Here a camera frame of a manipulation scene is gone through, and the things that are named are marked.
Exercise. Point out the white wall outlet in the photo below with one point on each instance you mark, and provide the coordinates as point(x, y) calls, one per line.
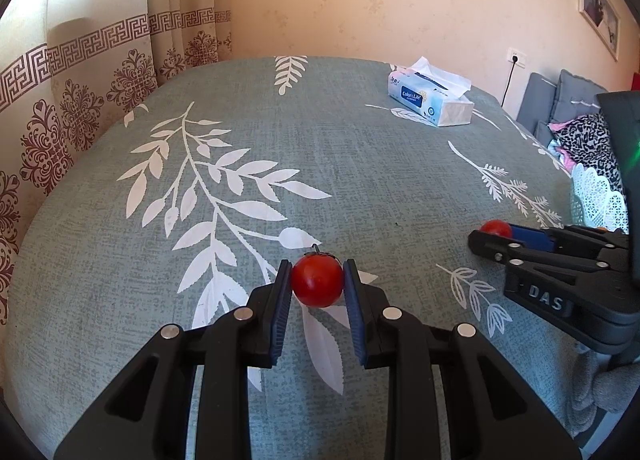
point(517, 56)

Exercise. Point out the person's right hand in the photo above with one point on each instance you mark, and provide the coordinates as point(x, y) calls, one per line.
point(592, 385)

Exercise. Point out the red tomato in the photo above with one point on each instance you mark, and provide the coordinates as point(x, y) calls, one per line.
point(317, 280)
point(496, 228)

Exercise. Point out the teal leaf print tablecloth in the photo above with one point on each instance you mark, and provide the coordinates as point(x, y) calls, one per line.
point(350, 180)

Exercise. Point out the leopard print cloth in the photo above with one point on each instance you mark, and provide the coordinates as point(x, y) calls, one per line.
point(590, 140)

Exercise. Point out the grey quilted cushion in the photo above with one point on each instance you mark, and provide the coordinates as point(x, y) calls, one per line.
point(575, 90)

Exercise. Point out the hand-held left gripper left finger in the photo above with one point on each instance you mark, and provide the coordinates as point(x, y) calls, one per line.
point(280, 310)

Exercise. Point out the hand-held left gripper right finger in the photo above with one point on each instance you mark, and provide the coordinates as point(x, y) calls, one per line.
point(355, 310)

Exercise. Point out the framed wall picture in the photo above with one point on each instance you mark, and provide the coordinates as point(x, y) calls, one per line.
point(597, 5)

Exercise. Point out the light blue plastic lattice basket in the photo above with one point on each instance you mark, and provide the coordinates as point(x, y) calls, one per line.
point(595, 200)

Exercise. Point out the beige patterned curtain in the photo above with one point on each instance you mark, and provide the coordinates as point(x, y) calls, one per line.
point(100, 65)

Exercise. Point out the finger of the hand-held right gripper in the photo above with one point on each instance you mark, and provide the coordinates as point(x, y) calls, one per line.
point(532, 239)
point(492, 246)

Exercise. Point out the soft tissue pack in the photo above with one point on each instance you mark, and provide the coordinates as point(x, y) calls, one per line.
point(430, 100)

